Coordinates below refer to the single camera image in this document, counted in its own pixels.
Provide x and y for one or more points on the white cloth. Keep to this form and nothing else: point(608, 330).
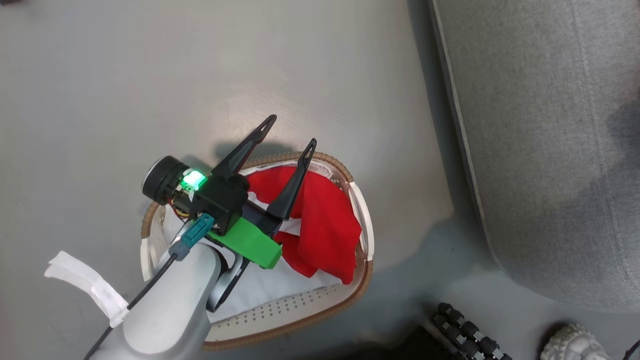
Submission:
point(265, 287)

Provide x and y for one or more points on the red clothing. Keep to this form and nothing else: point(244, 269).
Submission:
point(325, 225)

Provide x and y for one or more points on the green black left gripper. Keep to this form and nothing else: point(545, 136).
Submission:
point(252, 245)

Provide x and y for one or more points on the white tape strip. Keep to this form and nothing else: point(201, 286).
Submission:
point(95, 285)

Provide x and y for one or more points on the white basket with brown rim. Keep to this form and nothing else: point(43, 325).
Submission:
point(310, 307)

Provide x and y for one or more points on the grey fabric sofa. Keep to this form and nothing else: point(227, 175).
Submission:
point(550, 150)

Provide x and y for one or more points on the white ribbed wheel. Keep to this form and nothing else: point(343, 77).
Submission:
point(575, 346)

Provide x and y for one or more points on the black roller wheel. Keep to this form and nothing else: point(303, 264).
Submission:
point(465, 332)

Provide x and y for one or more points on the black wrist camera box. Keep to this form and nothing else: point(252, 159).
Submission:
point(225, 197)

